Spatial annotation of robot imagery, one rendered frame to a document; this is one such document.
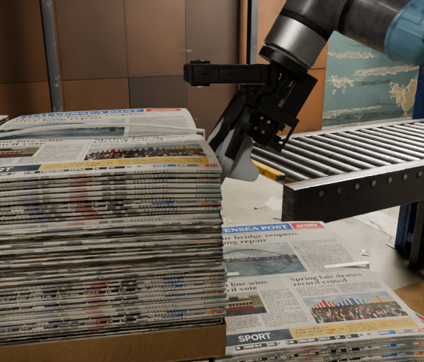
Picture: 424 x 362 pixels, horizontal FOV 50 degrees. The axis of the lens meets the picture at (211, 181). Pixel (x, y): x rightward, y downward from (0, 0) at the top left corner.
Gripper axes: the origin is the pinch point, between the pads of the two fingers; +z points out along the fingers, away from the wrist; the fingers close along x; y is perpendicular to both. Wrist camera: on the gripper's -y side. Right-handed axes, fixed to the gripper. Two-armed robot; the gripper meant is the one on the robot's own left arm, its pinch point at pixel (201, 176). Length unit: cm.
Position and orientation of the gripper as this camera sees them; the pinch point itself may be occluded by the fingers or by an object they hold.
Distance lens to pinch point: 65.2
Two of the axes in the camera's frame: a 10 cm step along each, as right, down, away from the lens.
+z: -4.8, 8.5, 2.1
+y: 8.6, 4.2, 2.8
